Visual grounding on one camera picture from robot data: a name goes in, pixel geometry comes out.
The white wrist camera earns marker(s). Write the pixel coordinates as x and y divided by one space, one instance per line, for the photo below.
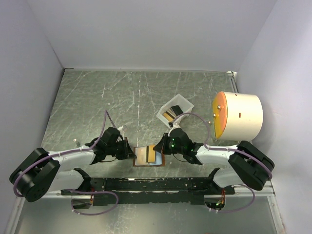
173 125
123 128

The white cylinder with orange lid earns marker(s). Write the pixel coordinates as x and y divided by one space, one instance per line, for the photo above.
237 116

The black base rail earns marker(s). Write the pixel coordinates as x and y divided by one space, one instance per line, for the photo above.
193 190

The aluminium extrusion rail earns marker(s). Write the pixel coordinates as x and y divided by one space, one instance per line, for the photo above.
267 190

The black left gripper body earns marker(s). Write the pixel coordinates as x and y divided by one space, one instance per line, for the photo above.
116 149

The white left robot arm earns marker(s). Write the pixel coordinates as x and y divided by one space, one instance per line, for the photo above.
46 171

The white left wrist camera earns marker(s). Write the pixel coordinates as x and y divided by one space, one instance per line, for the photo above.
123 128

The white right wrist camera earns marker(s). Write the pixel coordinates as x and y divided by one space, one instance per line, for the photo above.
173 125

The brown leather card holder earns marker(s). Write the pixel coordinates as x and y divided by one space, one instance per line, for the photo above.
160 160

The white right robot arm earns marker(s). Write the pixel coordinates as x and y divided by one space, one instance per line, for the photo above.
245 163

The gold credit card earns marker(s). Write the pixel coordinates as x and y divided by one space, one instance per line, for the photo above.
141 156

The white plastic card bin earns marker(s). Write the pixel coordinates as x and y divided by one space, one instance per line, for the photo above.
179 100

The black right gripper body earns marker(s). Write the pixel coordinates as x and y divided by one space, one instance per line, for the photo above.
170 147

